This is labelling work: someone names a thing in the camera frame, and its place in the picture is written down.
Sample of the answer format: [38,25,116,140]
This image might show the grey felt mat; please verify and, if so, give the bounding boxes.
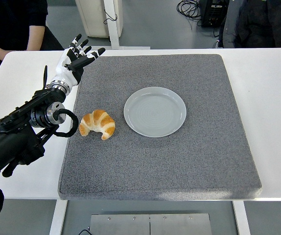
[57,53,263,201]

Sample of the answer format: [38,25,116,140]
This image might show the croissant bread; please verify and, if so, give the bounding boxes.
[78,109,116,141]

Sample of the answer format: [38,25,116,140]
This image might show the person with id badge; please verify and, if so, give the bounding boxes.
[0,0,65,97]

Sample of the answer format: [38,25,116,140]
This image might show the person in dark jacket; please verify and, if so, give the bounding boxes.
[218,0,281,49]

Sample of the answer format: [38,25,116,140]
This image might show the black electronics box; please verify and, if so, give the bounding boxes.
[199,0,230,28]

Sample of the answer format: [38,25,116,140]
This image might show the white post with base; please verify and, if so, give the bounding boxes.
[81,0,151,50]

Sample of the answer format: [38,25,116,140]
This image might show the grey round plate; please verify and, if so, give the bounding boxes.
[123,86,187,138]

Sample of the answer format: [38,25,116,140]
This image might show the white table leg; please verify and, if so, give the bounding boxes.
[232,200,251,235]
[49,200,68,235]

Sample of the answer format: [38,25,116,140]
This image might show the black floor cables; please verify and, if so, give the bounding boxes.
[176,0,226,39]

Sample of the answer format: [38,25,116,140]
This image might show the white cabinet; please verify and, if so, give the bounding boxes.
[75,0,123,39]

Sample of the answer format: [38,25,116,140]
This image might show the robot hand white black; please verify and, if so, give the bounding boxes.
[49,33,106,87]

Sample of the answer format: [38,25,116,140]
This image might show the grey metal plate with screws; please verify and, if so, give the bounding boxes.
[90,213,213,235]

